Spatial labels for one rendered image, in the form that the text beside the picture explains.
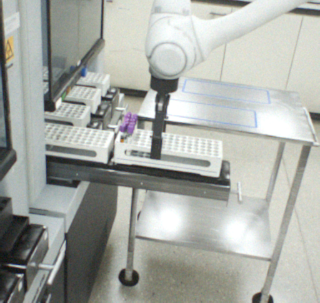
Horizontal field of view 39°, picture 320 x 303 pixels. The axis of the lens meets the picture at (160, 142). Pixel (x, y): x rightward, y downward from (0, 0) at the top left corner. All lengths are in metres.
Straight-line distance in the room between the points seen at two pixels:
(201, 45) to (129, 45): 2.66
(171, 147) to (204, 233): 0.74
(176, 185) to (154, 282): 0.88
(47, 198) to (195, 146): 0.44
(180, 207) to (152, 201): 0.13
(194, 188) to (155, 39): 0.49
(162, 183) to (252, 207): 0.92
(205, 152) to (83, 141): 0.34
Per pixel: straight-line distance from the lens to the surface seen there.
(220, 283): 2.14
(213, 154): 1.26
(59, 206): 1.27
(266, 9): 1.06
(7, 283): 0.96
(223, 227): 1.99
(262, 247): 1.94
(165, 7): 1.11
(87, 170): 1.30
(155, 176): 1.27
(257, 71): 3.64
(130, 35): 3.60
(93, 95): 1.59
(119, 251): 2.22
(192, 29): 0.98
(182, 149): 1.26
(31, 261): 1.02
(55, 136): 1.33
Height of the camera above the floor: 1.50
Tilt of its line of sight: 29 degrees down
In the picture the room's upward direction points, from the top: 6 degrees clockwise
